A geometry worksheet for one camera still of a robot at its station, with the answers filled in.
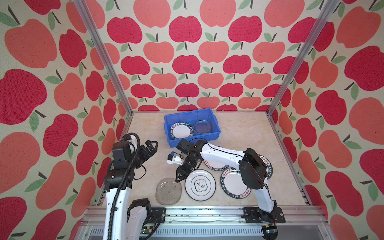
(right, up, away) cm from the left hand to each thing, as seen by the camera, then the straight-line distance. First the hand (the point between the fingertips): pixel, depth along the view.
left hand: (155, 147), depth 72 cm
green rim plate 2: (+33, -14, +18) cm, 40 cm away
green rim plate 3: (+65, -14, +19) cm, 70 cm away
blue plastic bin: (+18, +17, +46) cm, 53 cm away
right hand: (+12, -17, +7) cm, 23 cm away
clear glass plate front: (+5, -26, +10) cm, 29 cm away
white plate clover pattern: (+23, -23, +12) cm, 35 cm away
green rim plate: (+10, +7, +37) cm, 39 cm away
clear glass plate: (+27, +10, +39) cm, 48 cm away
